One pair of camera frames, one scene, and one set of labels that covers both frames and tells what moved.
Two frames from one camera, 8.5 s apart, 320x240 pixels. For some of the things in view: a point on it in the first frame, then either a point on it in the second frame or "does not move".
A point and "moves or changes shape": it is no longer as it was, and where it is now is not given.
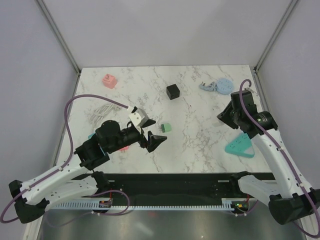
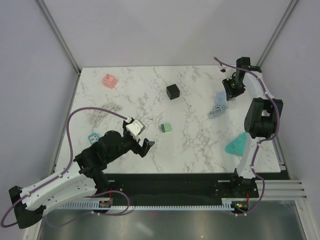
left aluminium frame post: [58, 35] does not move
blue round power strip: [224, 86] moves or changes shape
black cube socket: [172, 91] does not move
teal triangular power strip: [242, 146] does not move
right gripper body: [230, 116] -> [233, 88]
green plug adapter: [166, 127] does not move
